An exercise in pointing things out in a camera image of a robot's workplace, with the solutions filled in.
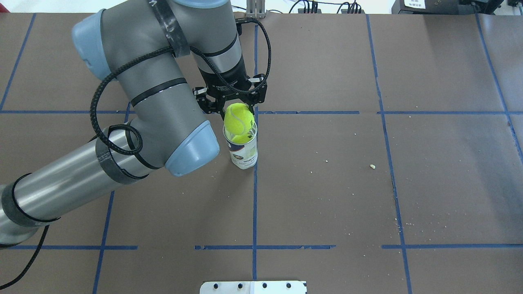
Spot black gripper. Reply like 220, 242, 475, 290
192, 65, 267, 115

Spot yellow tennis ball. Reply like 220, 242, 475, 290
224, 103, 254, 135

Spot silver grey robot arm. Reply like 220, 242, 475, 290
1, 0, 268, 249

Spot tennis ball inside can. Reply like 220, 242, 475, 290
230, 133, 254, 145

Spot clear tennis ball can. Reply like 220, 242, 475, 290
223, 123, 258, 169

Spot black device top right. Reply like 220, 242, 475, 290
391, 0, 503, 15

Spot grey metal post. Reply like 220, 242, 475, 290
246, 0, 267, 19

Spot black power strip cables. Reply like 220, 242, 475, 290
288, 0, 365, 14

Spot metal bracket with screws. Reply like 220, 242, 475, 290
199, 280, 308, 294

